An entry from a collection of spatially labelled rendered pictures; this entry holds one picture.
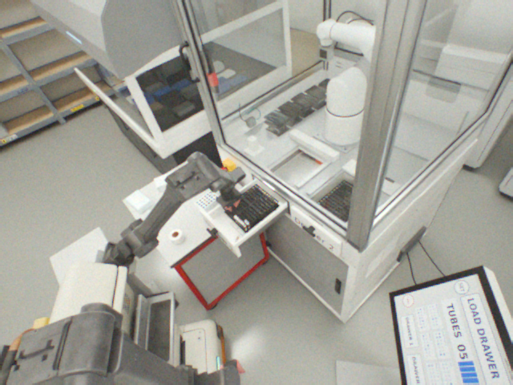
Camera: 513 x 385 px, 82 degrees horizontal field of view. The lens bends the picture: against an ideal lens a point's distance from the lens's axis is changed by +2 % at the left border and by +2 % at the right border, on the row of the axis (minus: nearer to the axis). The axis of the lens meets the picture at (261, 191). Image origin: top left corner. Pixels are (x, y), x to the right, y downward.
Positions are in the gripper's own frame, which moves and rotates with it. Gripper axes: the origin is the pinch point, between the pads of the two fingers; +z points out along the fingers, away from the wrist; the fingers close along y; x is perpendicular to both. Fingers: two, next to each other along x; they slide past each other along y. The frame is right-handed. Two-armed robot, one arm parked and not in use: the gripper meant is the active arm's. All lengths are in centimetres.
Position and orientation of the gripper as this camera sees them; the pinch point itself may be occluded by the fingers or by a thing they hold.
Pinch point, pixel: (232, 207)
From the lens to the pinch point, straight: 137.4
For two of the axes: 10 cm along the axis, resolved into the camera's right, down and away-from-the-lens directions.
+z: 1.3, 6.0, 7.9
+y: -7.5, 5.8, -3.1
